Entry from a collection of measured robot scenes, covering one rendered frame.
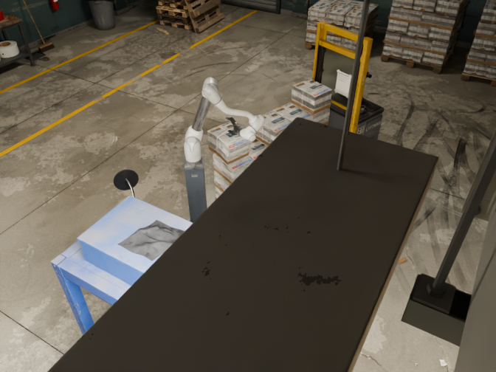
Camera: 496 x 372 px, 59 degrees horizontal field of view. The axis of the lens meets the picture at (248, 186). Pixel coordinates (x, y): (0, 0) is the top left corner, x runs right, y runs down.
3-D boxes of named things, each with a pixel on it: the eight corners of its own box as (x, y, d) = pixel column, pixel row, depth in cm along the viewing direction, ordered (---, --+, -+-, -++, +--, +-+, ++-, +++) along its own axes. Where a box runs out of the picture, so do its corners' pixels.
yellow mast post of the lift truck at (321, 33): (305, 147, 619) (317, 22, 507) (309, 145, 623) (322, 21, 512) (309, 150, 613) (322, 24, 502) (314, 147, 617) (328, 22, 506)
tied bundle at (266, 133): (252, 136, 506) (252, 119, 491) (270, 127, 521) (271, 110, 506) (274, 150, 483) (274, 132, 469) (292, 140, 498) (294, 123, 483)
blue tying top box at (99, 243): (134, 216, 296) (129, 194, 284) (207, 249, 273) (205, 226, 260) (84, 260, 266) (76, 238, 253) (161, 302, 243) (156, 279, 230)
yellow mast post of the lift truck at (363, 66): (339, 168, 579) (361, 38, 468) (344, 166, 583) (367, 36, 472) (345, 171, 573) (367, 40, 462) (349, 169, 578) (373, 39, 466)
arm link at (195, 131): (182, 148, 438) (183, 136, 455) (198, 152, 442) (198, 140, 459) (204, 81, 394) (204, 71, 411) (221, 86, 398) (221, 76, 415)
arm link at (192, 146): (184, 163, 427) (182, 144, 413) (185, 152, 441) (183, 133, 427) (201, 162, 428) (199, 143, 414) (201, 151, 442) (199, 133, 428)
